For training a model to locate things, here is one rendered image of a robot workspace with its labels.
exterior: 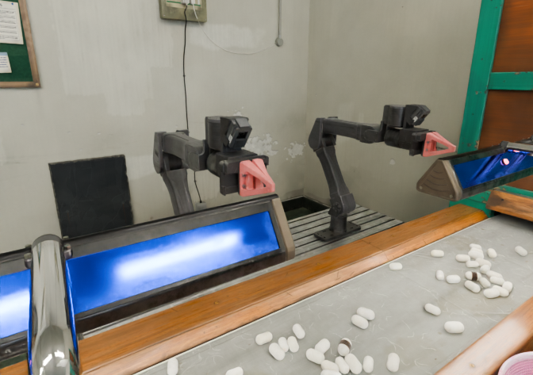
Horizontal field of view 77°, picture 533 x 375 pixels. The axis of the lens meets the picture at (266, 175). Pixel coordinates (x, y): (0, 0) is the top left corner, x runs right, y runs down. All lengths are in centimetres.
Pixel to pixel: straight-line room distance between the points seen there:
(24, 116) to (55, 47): 44
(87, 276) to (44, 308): 10
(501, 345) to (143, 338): 68
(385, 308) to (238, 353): 35
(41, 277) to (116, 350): 49
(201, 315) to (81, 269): 47
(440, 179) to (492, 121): 84
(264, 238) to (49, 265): 21
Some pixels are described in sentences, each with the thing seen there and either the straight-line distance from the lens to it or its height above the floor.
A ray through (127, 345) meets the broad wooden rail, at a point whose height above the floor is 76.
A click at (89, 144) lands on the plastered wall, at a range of 247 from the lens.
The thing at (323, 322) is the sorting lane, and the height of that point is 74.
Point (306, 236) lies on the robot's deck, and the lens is 133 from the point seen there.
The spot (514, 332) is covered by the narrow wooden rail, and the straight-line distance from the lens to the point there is 88.
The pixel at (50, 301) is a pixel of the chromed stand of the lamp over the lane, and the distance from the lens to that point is 25.
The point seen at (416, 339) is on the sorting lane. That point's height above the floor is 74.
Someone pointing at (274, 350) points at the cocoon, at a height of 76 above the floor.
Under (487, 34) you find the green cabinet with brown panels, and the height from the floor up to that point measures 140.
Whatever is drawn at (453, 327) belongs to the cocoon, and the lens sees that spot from 85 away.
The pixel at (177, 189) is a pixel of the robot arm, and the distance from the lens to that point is 97.
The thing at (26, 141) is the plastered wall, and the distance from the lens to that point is 244.
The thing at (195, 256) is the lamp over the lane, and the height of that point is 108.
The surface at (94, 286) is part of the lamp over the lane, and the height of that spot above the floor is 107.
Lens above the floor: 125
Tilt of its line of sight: 16 degrees down
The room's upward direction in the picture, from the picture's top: straight up
